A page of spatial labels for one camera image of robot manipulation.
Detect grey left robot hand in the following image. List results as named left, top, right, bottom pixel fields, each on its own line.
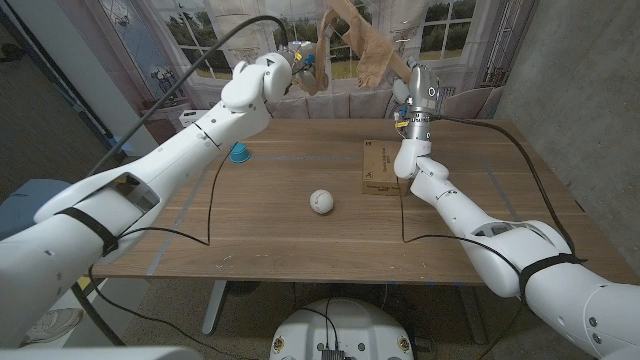
left=279, top=40, right=331, bottom=97

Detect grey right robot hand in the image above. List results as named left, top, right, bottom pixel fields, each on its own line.
left=392, top=57, right=442, bottom=121

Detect tan fabric arm wrap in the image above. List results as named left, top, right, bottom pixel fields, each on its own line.
left=299, top=0, right=396, bottom=94

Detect brown cardboard box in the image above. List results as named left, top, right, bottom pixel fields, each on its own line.
left=361, top=140, right=411, bottom=197

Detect small blue cup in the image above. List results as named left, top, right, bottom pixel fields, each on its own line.
left=229, top=142, right=252, bottom=165

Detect white power adapter box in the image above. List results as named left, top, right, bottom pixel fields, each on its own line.
left=178, top=109, right=211, bottom=127

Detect white ball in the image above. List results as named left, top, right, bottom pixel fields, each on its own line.
left=309, top=189, right=335, bottom=216

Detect printed window backdrop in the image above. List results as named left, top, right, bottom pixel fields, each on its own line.
left=54, top=0, right=539, bottom=151

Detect white table leg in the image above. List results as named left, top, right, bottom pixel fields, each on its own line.
left=457, top=285, right=489, bottom=346
left=201, top=279, right=229, bottom=336

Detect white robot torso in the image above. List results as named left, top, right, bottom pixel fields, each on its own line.
left=269, top=298, right=415, bottom=360

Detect blue bin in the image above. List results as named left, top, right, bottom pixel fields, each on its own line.
left=0, top=178, right=71, bottom=236

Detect white sneakers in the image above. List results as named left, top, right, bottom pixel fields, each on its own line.
left=22, top=307, right=85, bottom=346

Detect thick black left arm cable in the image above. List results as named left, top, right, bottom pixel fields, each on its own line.
left=69, top=14, right=291, bottom=347

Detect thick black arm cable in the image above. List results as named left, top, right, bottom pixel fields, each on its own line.
left=69, top=14, right=291, bottom=347
left=432, top=115, right=579, bottom=259

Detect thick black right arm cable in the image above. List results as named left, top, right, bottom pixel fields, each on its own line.
left=432, top=115, right=579, bottom=259

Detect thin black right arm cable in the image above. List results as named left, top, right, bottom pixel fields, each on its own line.
left=398, top=179, right=524, bottom=360

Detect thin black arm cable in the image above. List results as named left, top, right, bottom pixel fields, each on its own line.
left=398, top=179, right=524, bottom=360
left=87, top=152, right=251, bottom=360

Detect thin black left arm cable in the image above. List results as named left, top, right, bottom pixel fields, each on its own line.
left=87, top=152, right=251, bottom=360

